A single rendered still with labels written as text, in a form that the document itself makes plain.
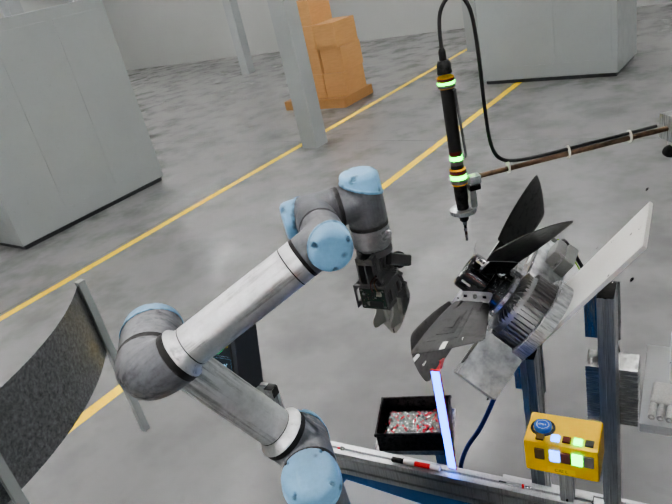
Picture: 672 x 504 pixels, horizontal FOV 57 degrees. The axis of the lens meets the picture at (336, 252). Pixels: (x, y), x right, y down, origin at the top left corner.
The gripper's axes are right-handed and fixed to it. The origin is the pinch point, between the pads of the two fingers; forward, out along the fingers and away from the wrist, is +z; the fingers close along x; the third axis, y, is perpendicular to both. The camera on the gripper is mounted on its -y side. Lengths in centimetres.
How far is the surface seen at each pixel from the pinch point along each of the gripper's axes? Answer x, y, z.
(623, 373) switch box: 37, -69, 60
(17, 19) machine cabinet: -553, -354, -78
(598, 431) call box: 37, -16, 36
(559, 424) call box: 28.2, -16.4, 35.8
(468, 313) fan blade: 0.8, -40.9, 23.8
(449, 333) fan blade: -1.6, -31.4, 24.2
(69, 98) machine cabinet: -550, -375, 11
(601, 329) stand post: 32, -60, 38
